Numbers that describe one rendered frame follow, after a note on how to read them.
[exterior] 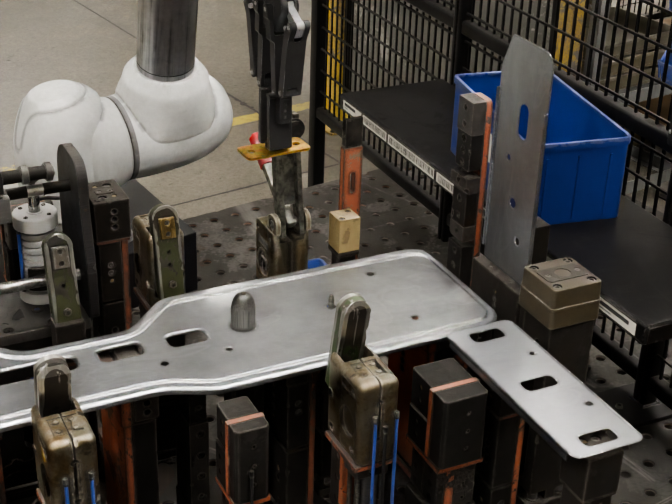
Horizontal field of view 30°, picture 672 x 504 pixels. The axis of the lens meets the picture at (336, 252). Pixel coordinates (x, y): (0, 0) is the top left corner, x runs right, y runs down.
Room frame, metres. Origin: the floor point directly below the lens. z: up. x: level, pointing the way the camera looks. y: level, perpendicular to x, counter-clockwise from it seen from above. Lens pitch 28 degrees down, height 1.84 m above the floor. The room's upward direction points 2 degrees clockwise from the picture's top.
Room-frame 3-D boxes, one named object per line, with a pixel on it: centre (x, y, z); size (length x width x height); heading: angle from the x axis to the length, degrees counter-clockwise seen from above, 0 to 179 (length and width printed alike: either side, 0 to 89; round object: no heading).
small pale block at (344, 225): (1.59, -0.01, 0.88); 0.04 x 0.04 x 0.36; 27
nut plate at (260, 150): (1.40, 0.08, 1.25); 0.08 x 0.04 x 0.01; 119
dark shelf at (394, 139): (1.82, -0.29, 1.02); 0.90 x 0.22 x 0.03; 27
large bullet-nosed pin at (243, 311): (1.39, 0.12, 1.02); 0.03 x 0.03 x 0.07
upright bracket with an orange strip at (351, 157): (1.63, -0.02, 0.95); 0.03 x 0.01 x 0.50; 117
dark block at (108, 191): (1.53, 0.32, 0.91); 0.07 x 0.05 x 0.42; 27
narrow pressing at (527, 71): (1.55, -0.24, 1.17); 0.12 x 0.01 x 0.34; 27
